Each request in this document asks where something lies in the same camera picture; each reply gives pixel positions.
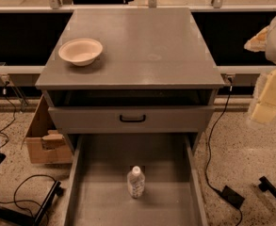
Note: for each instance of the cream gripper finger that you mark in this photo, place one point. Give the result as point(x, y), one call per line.
point(263, 105)
point(258, 42)

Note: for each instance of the clear plastic water bottle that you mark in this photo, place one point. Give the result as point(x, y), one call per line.
point(135, 182)

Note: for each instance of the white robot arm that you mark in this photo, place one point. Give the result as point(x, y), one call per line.
point(270, 54)

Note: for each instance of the closed grey upper drawer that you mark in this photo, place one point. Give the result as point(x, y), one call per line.
point(105, 120)

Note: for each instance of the grey drawer cabinet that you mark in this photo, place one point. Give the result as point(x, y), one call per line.
point(151, 57)

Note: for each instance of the open grey middle drawer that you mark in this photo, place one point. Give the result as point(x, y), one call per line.
point(99, 196)

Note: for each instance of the black stand leg right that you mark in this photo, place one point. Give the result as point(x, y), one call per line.
point(266, 185)

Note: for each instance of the black power adapter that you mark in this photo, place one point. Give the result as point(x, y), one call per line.
point(232, 197)

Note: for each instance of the white paper bowl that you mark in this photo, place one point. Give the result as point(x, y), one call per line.
point(80, 52)

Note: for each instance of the brown cardboard box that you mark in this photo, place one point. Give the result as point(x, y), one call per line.
point(44, 143)

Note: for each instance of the black stand base left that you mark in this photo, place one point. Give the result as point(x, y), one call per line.
point(19, 215)

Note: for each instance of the black drawer handle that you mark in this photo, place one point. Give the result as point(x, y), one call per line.
point(139, 119)

